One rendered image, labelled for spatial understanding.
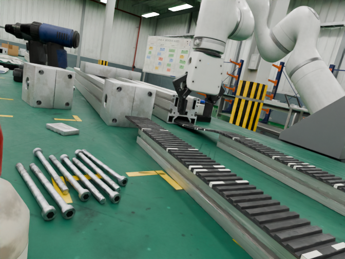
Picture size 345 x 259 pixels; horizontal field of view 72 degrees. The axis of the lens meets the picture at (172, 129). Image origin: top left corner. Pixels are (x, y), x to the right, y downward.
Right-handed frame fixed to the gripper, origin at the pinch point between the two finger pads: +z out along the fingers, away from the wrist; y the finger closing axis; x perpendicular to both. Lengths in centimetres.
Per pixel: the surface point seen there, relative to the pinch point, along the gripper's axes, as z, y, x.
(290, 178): 4.4, -1.3, -32.6
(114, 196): 4.5, -30.0, -34.4
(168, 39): -105, 236, 547
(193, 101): -1.9, 3.5, 6.9
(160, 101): 0.1, -5.1, 11.9
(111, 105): 0.7, -23.9, -3.5
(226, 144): 4.2, -1.4, -16.8
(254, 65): -52, 241, 226
